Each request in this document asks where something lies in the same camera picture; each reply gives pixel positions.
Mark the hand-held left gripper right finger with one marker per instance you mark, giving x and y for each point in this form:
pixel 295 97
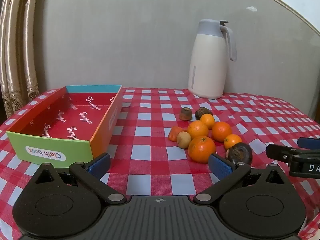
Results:
pixel 220 167

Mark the small orange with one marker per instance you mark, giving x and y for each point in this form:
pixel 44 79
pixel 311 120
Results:
pixel 233 142

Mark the red checked tablecloth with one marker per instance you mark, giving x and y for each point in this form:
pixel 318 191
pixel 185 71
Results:
pixel 150 155

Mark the large dark brown fruit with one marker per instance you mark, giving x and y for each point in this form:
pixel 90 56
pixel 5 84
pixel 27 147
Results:
pixel 240 153

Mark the cream thermos jug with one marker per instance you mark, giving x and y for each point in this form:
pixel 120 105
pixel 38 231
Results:
pixel 207 67

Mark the tan round fruit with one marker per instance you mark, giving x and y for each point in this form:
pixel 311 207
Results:
pixel 183 140

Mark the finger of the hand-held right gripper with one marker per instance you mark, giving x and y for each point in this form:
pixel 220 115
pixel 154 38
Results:
pixel 310 143
pixel 280 152

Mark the red-orange fruit piece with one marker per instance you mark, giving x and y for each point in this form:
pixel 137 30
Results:
pixel 174 133

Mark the beige satin curtain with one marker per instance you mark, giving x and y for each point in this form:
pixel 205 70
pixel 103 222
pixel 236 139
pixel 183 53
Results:
pixel 15 55

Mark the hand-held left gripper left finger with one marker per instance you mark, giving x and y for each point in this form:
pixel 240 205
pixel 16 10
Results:
pixel 98 166

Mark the colourful cardboard box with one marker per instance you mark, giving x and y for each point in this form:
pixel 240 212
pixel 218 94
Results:
pixel 75 120

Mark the large orange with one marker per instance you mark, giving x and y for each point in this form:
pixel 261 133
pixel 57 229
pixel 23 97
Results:
pixel 201 149

